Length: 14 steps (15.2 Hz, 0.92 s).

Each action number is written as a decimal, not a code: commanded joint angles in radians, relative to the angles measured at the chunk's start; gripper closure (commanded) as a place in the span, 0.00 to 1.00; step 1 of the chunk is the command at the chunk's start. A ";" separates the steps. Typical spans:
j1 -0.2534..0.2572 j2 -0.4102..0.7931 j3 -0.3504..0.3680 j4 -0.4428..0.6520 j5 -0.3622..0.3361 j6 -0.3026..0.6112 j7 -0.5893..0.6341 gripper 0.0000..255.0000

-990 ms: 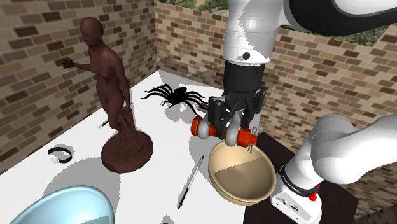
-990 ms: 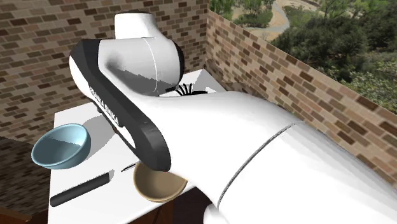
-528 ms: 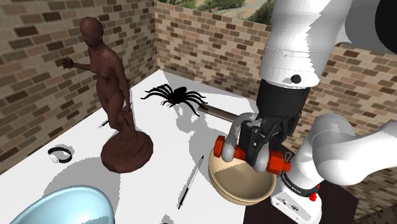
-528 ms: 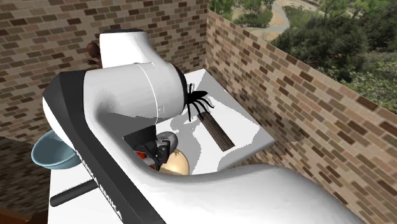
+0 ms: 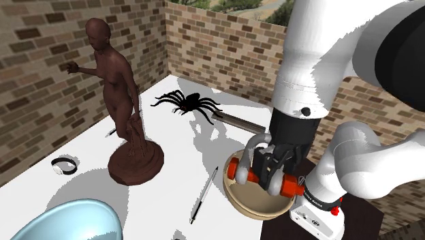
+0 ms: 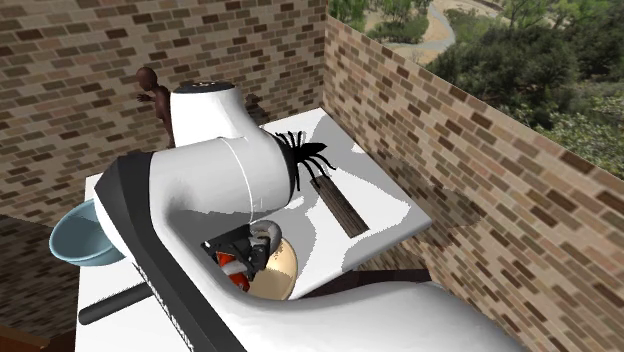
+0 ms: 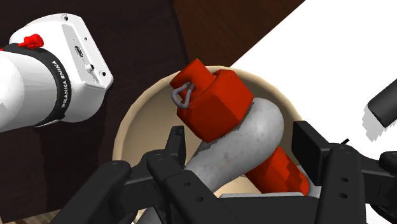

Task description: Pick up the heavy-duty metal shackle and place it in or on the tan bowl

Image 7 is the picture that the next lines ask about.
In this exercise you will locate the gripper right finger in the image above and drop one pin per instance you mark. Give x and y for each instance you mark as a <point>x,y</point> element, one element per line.
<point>341,180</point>

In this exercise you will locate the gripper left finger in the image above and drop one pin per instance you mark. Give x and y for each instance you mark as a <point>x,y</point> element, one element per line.
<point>173,189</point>

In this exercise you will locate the beige bowl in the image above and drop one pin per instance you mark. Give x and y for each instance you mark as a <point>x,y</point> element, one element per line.
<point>145,124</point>

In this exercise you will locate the black cylinder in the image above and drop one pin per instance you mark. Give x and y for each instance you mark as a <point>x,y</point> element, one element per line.
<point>384,105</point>

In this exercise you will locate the red and grey shackle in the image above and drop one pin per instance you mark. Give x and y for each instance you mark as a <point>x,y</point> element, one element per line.
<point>223,105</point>

